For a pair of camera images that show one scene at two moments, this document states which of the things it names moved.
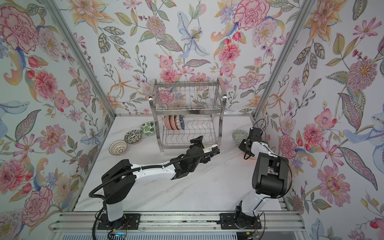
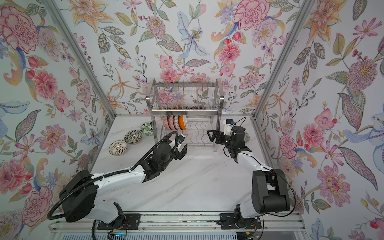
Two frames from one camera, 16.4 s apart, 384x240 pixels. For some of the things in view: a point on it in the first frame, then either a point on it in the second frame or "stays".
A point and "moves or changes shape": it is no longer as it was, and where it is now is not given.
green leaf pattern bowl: x=148 y=128 stays
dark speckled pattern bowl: x=133 y=137 stays
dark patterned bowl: x=172 y=122 stays
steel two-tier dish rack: x=189 y=114 stays
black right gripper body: x=243 y=146 -> x=230 y=145
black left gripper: x=197 y=141 -> x=179 y=155
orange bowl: x=255 y=152 moves or changes shape
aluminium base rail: x=285 y=221 stays
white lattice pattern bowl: x=118 y=147 stays
